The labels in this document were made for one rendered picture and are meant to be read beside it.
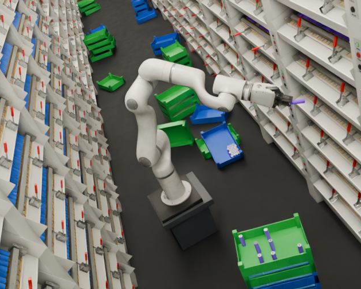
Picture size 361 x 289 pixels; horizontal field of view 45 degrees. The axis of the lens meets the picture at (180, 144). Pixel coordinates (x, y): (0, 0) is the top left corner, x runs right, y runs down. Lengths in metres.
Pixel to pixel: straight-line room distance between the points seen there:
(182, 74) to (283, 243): 0.86
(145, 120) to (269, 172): 1.11
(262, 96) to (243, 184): 1.17
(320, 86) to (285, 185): 1.07
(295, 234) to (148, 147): 0.84
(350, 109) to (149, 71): 0.85
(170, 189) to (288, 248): 0.81
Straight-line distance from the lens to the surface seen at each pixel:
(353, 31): 1.43
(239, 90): 1.86
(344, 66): 1.63
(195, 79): 1.88
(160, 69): 1.92
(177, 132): 3.48
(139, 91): 2.02
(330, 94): 1.84
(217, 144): 3.21
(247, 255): 1.99
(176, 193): 2.49
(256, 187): 2.87
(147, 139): 2.22
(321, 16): 1.58
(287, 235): 2.02
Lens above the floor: 1.93
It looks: 33 degrees down
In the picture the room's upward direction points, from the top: 24 degrees counter-clockwise
